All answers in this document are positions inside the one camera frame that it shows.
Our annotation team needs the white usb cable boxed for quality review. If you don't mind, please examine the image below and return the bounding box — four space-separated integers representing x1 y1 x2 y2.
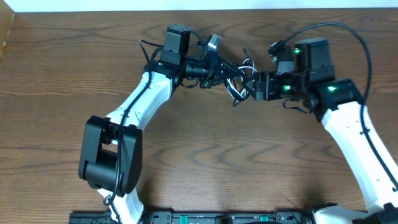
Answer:
226 57 258 100

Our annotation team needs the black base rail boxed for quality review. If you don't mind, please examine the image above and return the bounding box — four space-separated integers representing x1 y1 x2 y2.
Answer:
68 210 316 224

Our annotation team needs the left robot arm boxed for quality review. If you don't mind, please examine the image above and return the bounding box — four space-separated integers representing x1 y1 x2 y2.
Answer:
78 24 241 223

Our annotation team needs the black usb cable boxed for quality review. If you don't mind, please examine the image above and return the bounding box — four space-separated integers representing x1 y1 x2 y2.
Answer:
224 47 257 108

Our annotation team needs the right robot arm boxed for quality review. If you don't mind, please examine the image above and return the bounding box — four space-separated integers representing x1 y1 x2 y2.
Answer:
243 38 397 223

